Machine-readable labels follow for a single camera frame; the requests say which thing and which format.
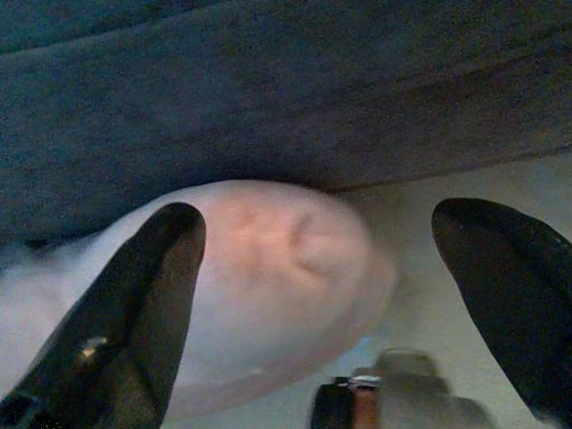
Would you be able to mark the pink pillow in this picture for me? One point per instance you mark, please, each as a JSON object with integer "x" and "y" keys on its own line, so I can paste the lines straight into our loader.
{"x": 272, "y": 290}

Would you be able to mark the dark brown fabric sofa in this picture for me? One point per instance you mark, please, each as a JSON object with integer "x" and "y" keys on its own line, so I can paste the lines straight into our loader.
{"x": 277, "y": 98}

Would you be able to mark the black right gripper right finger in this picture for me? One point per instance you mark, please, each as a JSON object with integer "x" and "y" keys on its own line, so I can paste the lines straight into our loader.
{"x": 514, "y": 286}

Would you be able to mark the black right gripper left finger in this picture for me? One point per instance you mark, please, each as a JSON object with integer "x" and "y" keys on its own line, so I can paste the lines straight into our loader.
{"x": 116, "y": 322}

